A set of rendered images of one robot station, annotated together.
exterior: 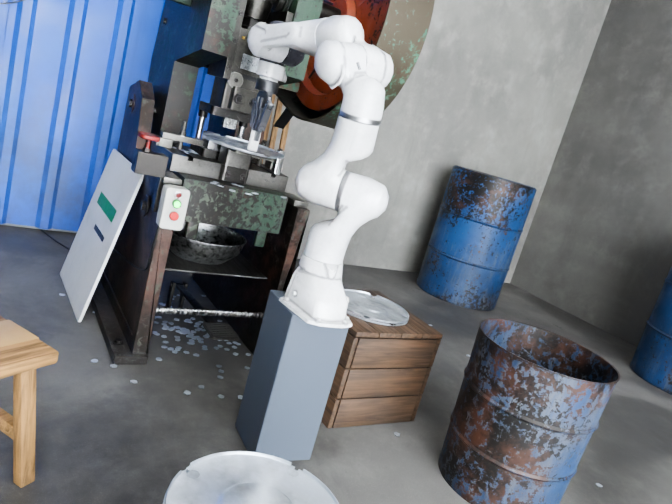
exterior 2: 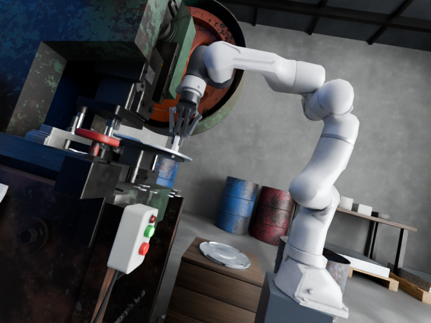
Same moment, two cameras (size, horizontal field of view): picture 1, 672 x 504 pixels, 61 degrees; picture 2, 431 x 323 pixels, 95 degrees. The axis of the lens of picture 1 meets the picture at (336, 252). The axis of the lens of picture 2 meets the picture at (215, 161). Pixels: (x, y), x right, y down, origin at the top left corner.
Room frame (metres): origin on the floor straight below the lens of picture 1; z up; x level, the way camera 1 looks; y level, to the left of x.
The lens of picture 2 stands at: (1.34, 0.80, 0.73)
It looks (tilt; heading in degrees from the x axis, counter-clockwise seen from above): 6 degrees up; 312
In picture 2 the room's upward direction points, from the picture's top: 15 degrees clockwise
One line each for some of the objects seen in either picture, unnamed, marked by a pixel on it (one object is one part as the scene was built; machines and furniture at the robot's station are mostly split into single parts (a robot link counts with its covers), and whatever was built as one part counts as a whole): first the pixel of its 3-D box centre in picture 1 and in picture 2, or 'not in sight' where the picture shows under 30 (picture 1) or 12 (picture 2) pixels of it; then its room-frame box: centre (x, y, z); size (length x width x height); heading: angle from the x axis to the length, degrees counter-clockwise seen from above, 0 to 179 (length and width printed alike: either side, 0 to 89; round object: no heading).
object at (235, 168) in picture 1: (237, 164); (143, 165); (2.01, 0.42, 0.72); 0.25 x 0.14 x 0.14; 34
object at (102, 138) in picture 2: (147, 145); (93, 151); (1.78, 0.66, 0.72); 0.07 x 0.06 x 0.08; 34
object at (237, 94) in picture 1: (244, 70); (137, 78); (2.12, 0.50, 1.04); 0.17 x 0.15 x 0.30; 34
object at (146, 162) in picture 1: (146, 179); (83, 202); (1.79, 0.65, 0.62); 0.10 x 0.06 x 0.20; 124
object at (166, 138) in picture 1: (179, 134); (68, 131); (2.06, 0.66, 0.76); 0.17 x 0.06 x 0.10; 124
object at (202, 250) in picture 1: (201, 243); not in sight; (2.16, 0.52, 0.36); 0.34 x 0.34 x 0.10
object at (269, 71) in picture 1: (273, 73); (189, 89); (1.96, 0.36, 1.05); 0.13 x 0.12 x 0.05; 125
